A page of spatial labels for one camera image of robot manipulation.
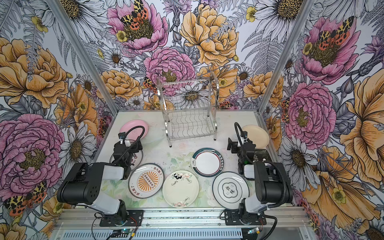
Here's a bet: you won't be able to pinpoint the cream plate floral pattern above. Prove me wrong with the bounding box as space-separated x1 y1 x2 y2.
162 170 200 208

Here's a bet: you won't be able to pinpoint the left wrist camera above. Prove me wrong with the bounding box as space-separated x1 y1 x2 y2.
118 132 127 142

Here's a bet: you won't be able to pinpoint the dark square floral plate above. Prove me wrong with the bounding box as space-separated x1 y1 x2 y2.
253 149 271 162

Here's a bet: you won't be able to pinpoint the beige round plate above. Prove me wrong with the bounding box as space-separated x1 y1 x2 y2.
242 125 270 149

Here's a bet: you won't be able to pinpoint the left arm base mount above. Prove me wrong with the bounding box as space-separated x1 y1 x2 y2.
99 210 144 227

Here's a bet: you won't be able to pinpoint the white plate green red rim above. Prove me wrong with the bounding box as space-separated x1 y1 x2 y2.
191 148 224 178

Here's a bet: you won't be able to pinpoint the white plate orange sunburst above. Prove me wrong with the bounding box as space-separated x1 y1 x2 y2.
129 164 165 199

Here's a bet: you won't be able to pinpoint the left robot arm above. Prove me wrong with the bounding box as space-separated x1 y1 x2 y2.
57 140 143 225

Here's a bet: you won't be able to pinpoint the aluminium front rail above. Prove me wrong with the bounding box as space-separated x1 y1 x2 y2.
50 206 316 240

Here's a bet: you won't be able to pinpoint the white plate red characters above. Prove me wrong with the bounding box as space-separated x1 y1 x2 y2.
109 147 144 172

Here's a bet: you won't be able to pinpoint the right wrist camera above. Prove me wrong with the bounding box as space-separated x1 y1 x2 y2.
240 131 248 143

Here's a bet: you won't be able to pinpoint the white plate black emblem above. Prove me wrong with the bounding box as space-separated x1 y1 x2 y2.
213 172 250 210

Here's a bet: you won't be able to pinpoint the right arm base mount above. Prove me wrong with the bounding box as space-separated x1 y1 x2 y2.
220 209 267 226

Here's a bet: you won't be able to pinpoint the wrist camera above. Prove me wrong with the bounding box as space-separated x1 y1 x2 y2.
118 132 127 142
240 131 248 143

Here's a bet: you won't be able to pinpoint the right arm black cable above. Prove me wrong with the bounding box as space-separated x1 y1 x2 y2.
233 122 289 208

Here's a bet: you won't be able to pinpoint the pink round plate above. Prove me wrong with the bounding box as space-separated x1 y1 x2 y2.
120 120 149 140

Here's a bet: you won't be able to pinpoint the chrome two-tier dish rack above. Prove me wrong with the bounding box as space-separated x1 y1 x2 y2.
157 72 220 147

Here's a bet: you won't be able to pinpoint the green circuit board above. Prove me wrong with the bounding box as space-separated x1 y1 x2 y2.
114 229 134 239

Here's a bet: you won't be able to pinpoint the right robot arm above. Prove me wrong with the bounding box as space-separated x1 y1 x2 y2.
225 139 293 226

